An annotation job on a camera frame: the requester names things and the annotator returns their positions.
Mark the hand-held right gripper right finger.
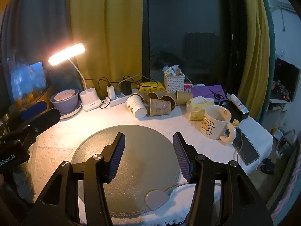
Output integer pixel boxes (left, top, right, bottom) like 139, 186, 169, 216
173, 132, 274, 226

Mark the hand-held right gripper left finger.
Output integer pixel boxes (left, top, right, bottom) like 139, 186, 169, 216
35, 132, 126, 226

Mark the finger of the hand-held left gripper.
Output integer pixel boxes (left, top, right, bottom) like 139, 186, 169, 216
14, 108, 61, 136
7, 100, 47, 123

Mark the brown printed paper cup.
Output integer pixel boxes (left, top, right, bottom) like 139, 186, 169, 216
149, 98, 171, 117

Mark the white paper cup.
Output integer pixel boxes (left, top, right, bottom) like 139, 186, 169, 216
126, 95, 147, 119

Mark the round grey tray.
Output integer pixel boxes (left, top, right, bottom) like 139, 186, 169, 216
71, 125, 186, 215

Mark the white tablecloth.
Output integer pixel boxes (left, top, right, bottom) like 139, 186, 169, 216
28, 99, 273, 226

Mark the purple bowl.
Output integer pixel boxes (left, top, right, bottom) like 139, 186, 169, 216
50, 89, 80, 114

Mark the white plate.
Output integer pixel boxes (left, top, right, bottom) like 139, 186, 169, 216
60, 100, 82, 119

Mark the blue picture screen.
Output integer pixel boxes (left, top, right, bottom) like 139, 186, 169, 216
9, 61, 47, 106

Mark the white bear print mug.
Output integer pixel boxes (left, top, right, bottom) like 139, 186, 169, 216
202, 105, 240, 146

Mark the yellow tissue pack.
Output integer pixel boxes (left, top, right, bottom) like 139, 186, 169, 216
186, 96, 215, 121

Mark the white power strip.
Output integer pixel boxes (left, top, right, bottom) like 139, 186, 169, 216
109, 88, 139, 107

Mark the white desk lamp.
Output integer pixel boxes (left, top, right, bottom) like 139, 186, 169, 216
48, 43, 102, 112

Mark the black smartphone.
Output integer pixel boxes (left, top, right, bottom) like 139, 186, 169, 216
233, 127, 260, 166

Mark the black charger plug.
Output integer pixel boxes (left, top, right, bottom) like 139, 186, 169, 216
121, 80, 132, 95

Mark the black rectangular box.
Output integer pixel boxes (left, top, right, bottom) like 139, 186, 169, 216
227, 94, 249, 120

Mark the white plastic basket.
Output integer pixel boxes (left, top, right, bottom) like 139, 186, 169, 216
164, 72, 185, 93

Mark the yellow printed packet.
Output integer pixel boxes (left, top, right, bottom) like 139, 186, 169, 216
139, 81, 166, 93

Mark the white tube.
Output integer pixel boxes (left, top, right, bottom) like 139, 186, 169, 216
230, 94, 248, 113

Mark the grey curtain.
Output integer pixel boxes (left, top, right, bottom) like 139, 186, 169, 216
5, 0, 71, 92

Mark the small packets bundle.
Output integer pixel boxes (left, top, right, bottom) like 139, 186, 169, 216
163, 65, 182, 77

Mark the yellow curtain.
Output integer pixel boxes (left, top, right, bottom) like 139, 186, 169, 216
237, 0, 271, 120
66, 0, 147, 97

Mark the dark window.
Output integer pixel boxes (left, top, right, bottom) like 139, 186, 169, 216
142, 0, 245, 85

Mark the black cable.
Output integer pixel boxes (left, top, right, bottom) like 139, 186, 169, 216
83, 76, 111, 109

